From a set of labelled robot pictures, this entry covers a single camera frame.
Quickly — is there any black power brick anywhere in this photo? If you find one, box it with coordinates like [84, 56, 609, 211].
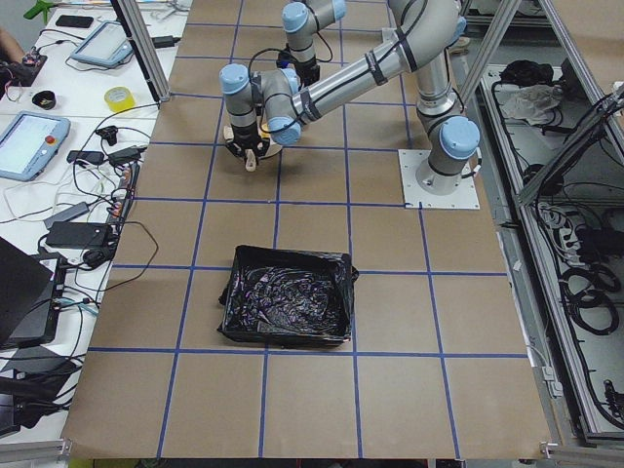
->
[46, 221, 112, 249]

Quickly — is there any aluminium frame post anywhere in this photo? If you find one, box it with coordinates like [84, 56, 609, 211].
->
[111, 0, 171, 103]

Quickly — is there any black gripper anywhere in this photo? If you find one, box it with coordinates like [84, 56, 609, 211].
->
[276, 49, 320, 87]
[225, 124, 270, 169]

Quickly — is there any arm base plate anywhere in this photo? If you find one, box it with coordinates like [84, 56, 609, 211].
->
[398, 149, 480, 211]

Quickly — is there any lower teach pendant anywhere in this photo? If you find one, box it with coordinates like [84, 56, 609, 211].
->
[1, 111, 71, 181]

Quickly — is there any black smartphone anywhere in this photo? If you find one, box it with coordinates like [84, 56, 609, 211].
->
[56, 15, 95, 29]

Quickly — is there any teach pendant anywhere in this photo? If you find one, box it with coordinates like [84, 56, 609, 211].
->
[1, 111, 71, 181]
[70, 20, 134, 68]

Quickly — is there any black bag lined bin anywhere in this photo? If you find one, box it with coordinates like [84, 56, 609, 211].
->
[218, 245, 359, 347]

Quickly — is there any yellow tape roll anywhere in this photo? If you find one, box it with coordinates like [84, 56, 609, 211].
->
[104, 86, 136, 113]

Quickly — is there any upper teach pendant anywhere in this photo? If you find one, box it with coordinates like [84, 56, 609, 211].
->
[70, 20, 134, 68]

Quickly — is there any black laptop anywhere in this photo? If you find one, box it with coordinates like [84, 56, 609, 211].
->
[1, 240, 67, 350]

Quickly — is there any cream plastic dustpan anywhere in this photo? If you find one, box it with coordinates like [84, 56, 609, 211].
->
[223, 124, 282, 173]

